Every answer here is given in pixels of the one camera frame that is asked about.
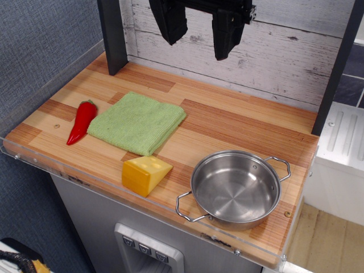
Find red chili pepper toy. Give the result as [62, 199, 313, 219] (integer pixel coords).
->
[67, 100, 97, 145]

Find yellow object at corner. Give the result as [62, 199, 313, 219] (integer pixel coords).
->
[32, 260, 52, 273]

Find grey toy cabinet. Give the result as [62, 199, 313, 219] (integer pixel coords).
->
[51, 175, 262, 272]

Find dark grey right post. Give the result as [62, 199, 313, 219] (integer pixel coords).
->
[311, 0, 363, 136]

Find green towel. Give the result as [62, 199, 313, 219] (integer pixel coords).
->
[88, 92, 187, 156]

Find silver dispenser panel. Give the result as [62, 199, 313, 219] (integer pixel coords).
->
[114, 223, 185, 272]

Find white toy sink counter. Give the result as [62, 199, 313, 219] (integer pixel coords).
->
[303, 102, 363, 225]

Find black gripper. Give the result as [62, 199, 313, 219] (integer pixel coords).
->
[149, 0, 257, 61]

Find stainless steel pot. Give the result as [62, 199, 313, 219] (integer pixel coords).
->
[176, 150, 291, 230]

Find yellow cheese wedge toy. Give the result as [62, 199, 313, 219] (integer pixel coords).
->
[122, 156, 173, 197]

